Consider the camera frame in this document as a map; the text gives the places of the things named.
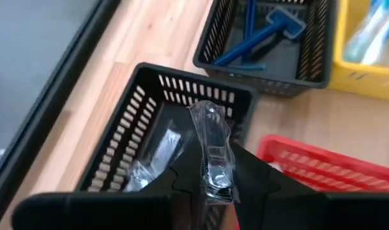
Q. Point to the red slotted plastic basket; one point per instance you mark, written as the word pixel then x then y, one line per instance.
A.
pixel 325 172

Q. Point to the black slotted plastic basket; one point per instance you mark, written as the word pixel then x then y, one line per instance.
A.
pixel 277 54
pixel 143 73

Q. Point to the black metal table frame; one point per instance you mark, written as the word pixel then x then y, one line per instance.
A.
pixel 52 96

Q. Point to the silver nail clipper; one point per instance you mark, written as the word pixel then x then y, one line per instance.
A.
pixel 140 179
pixel 165 147
pixel 216 153

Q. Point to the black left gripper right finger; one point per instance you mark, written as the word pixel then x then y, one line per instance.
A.
pixel 251 185

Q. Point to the yellow slotted plastic basket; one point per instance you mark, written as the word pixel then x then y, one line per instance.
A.
pixel 357 80

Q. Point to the blue toothbrush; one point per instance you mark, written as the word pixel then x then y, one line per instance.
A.
pixel 377 44

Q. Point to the white toothpaste tube red-blue print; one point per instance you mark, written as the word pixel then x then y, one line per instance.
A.
pixel 275 166

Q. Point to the green toothbrush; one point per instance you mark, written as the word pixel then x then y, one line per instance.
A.
pixel 357 44

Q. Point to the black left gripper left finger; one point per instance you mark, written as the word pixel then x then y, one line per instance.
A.
pixel 186 191

